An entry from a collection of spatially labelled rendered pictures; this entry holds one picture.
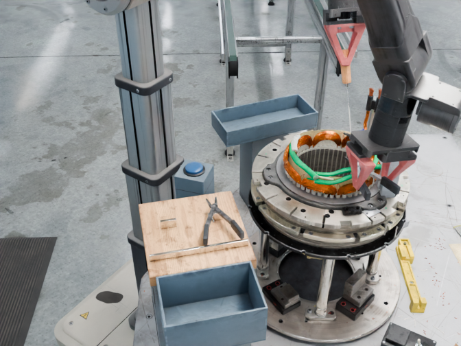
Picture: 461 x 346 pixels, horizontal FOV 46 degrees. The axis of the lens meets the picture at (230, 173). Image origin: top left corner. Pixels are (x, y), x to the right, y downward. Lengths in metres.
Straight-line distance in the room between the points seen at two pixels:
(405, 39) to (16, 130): 2.97
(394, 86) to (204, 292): 0.48
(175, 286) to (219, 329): 0.12
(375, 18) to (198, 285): 0.53
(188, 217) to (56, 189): 1.96
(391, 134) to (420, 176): 0.81
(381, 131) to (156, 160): 0.65
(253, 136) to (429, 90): 0.57
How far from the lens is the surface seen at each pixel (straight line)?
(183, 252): 0.97
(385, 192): 1.08
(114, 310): 1.97
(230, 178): 2.90
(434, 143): 1.88
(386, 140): 0.92
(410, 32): 0.81
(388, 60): 0.82
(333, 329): 1.22
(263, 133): 1.34
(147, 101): 1.29
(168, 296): 0.98
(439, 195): 1.66
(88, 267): 2.50
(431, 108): 0.88
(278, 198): 1.05
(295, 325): 1.21
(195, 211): 1.06
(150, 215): 1.06
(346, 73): 1.01
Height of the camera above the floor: 1.76
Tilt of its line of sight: 37 degrees down
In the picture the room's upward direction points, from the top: straight up
